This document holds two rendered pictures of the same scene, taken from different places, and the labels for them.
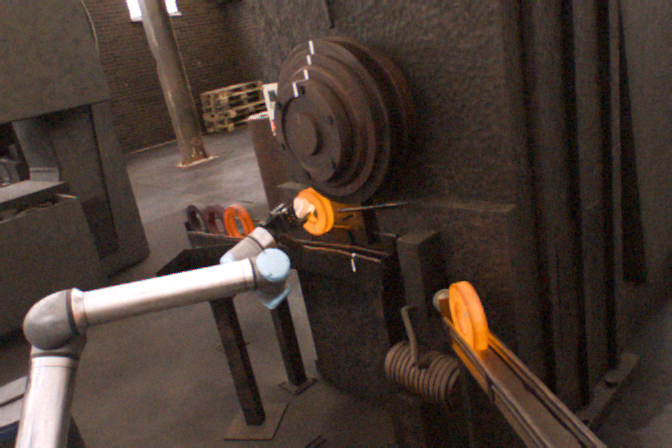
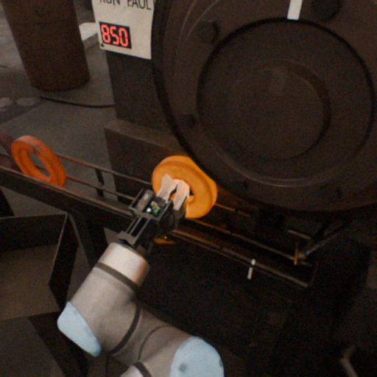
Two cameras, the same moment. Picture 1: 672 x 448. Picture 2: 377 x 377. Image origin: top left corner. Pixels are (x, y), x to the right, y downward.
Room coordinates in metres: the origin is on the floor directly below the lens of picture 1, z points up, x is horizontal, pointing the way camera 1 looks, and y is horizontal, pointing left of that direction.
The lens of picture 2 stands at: (1.16, 0.26, 1.30)
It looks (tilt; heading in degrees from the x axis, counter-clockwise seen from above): 41 degrees down; 338
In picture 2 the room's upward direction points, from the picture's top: straight up
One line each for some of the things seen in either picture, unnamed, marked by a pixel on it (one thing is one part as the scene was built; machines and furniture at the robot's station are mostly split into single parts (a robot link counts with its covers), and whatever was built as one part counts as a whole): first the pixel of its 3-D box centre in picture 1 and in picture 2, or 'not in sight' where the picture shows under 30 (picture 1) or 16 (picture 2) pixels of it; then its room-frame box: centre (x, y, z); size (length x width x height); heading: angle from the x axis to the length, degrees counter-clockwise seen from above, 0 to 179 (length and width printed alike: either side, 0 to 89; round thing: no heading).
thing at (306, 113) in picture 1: (310, 132); (277, 109); (1.46, 0.02, 1.11); 0.28 x 0.06 x 0.28; 39
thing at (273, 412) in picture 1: (228, 344); (44, 325); (1.74, 0.48, 0.36); 0.26 x 0.20 x 0.72; 74
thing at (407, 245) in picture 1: (423, 273); (368, 305); (1.34, -0.22, 0.68); 0.11 x 0.08 x 0.24; 129
